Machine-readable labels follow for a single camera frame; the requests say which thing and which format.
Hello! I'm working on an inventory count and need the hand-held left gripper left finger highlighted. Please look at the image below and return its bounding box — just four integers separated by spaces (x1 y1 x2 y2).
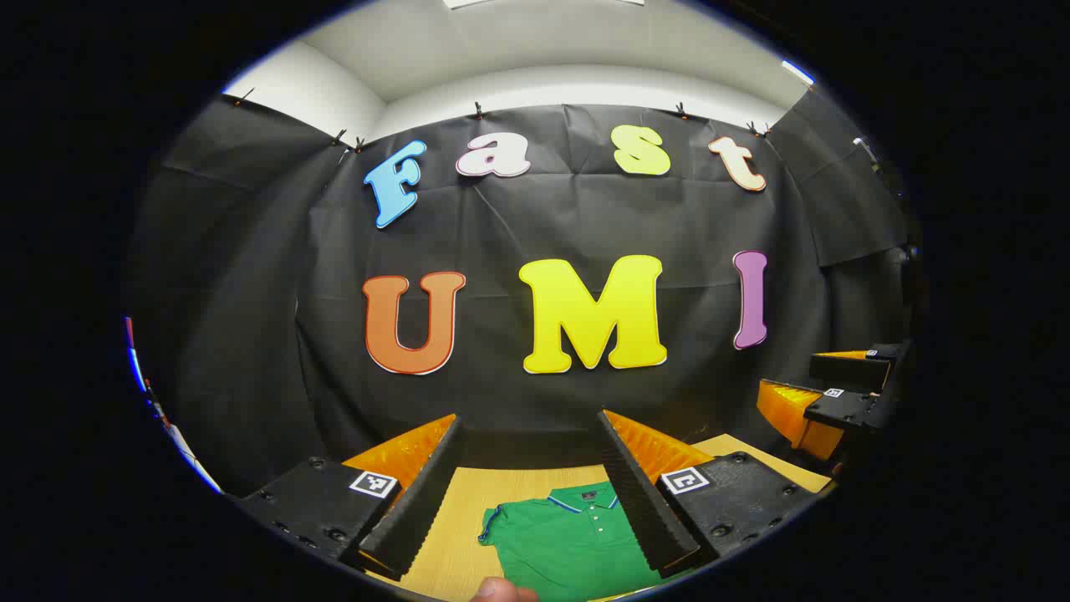
237 413 466 582

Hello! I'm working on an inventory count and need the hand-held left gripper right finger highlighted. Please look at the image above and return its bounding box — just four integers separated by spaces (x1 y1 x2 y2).
595 408 827 579

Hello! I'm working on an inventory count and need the green T-shirt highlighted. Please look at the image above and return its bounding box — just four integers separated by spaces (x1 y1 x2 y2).
478 482 686 602

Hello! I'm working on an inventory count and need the row of black cloth clips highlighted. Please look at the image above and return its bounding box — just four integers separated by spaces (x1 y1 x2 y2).
232 86 774 156

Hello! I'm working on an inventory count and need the black backdrop cloth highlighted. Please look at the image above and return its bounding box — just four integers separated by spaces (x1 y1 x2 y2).
125 88 920 498

